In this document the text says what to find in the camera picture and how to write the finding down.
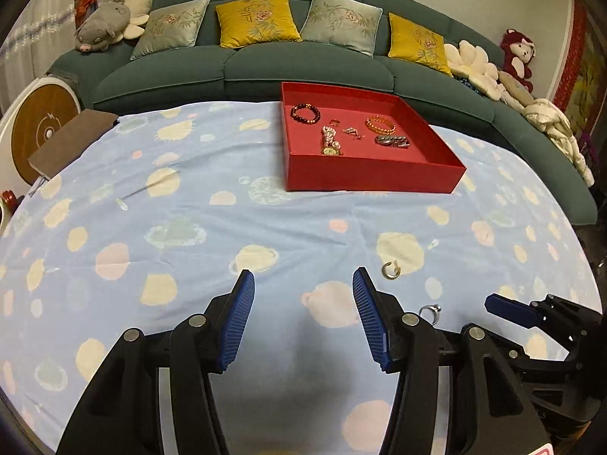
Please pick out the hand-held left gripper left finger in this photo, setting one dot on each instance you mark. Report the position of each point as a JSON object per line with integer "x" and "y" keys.
{"x": 237, "y": 322}

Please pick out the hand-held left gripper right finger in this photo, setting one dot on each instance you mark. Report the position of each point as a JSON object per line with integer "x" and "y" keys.
{"x": 370, "y": 317}

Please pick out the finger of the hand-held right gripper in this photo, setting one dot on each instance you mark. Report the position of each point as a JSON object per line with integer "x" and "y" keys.
{"x": 531, "y": 360}
{"x": 510, "y": 310}

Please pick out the red cardboard box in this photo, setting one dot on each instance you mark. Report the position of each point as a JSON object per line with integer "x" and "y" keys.
{"x": 370, "y": 177}

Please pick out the silver wristwatch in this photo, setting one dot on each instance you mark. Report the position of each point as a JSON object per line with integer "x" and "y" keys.
{"x": 393, "y": 142}

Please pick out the pearl strand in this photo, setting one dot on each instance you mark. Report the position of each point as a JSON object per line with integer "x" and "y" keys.
{"x": 328, "y": 136}

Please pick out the gold mesh bangle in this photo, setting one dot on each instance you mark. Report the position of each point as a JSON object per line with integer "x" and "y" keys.
{"x": 379, "y": 129}

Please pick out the blue planet print tablecloth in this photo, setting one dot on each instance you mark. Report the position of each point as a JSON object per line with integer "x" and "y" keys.
{"x": 189, "y": 208}

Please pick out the cream crumpled blanket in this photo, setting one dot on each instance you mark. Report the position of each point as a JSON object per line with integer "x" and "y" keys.
{"x": 555, "y": 123}

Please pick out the brown plush pillow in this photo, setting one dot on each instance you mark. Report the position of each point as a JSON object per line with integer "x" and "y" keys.
{"x": 514, "y": 87}

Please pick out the brown book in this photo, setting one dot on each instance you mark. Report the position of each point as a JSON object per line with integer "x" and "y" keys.
{"x": 71, "y": 142}

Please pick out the white flower-shaped cushion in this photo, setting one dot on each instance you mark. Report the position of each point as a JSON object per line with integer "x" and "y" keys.
{"x": 469, "y": 64}

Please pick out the white bear-shaped bin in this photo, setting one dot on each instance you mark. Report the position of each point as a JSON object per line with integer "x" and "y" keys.
{"x": 5, "y": 220}

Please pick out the red monkey plush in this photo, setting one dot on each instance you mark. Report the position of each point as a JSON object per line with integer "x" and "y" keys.
{"x": 519, "y": 54}

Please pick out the teal sofa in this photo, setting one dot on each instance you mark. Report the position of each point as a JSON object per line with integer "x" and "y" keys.
{"x": 308, "y": 66}

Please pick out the yellow embroidered cushion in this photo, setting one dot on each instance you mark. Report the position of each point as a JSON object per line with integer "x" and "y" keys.
{"x": 417, "y": 40}
{"x": 256, "y": 21}

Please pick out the white appliance with wooden disc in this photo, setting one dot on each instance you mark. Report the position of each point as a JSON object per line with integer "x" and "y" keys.
{"x": 38, "y": 123}

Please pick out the grey-green embroidered cushion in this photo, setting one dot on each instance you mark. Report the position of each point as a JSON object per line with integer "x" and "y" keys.
{"x": 170, "y": 26}
{"x": 339, "y": 19}

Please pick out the grey pig plush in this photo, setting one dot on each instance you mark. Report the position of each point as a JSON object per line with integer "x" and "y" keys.
{"x": 102, "y": 26}

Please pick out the white sheer curtain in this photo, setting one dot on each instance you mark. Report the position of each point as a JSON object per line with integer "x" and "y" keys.
{"x": 38, "y": 57}

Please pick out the red bow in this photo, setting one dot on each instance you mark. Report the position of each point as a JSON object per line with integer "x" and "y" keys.
{"x": 85, "y": 2}

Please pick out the red wall hanging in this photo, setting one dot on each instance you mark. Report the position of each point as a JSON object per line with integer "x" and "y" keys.
{"x": 583, "y": 71}

